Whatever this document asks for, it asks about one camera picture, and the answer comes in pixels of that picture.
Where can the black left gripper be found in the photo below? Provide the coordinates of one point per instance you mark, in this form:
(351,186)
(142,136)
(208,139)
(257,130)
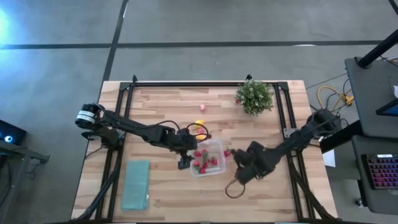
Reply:
(183,141)

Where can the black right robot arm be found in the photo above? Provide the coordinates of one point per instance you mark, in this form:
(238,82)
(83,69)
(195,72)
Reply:
(295,138)

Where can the green potted plant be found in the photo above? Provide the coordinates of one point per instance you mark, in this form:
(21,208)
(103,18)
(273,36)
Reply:
(255,97)

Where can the clear plastic tupperware container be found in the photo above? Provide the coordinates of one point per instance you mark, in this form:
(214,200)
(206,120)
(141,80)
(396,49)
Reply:
(219,146)

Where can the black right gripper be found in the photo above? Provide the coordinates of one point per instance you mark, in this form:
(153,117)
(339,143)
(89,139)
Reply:
(258,160)

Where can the black device with blue light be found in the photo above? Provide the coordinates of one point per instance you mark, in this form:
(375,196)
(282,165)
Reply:
(12,133)

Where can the large black desk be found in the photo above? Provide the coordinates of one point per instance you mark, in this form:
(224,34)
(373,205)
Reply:
(370,93)

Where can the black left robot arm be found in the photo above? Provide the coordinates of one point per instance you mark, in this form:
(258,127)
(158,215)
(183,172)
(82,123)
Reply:
(124,123)

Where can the white paper sheet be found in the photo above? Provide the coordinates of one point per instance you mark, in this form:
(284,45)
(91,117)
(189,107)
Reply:
(329,158)

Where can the black desk with keyboard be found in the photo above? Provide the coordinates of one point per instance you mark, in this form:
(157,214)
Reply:
(360,186)

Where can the yellow lemon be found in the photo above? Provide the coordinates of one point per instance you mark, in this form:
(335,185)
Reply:
(199,123)

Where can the black round pole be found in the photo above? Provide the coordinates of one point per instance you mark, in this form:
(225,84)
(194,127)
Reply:
(373,53)

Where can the black aluminium rig frame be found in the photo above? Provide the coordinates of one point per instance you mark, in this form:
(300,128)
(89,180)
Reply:
(202,84)

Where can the dark cherry with stem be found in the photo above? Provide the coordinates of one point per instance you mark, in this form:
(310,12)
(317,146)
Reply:
(209,136)

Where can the teal folded cloth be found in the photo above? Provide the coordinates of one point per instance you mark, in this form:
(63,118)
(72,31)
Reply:
(136,185)

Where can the backlit black keyboard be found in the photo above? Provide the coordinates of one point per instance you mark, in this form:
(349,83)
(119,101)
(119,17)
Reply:
(384,171)

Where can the yellow banana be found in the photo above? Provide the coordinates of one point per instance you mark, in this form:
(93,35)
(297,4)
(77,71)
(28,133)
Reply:
(201,136)

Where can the black tablet screen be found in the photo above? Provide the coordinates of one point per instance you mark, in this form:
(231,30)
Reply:
(391,109)

